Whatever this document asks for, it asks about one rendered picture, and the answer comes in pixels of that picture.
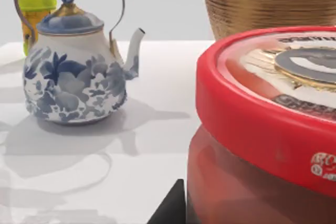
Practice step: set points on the blue and white teapot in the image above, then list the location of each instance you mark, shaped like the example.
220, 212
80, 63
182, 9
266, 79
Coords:
76, 82

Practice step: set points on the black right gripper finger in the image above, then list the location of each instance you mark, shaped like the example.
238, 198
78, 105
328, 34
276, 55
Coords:
175, 207

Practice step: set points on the woven wicker basket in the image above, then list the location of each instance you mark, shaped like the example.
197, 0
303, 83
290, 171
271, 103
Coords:
267, 3

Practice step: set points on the red lidded jar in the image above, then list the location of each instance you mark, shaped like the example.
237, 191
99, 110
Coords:
262, 140

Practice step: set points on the yellow green bottle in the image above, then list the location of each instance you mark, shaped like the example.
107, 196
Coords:
36, 9

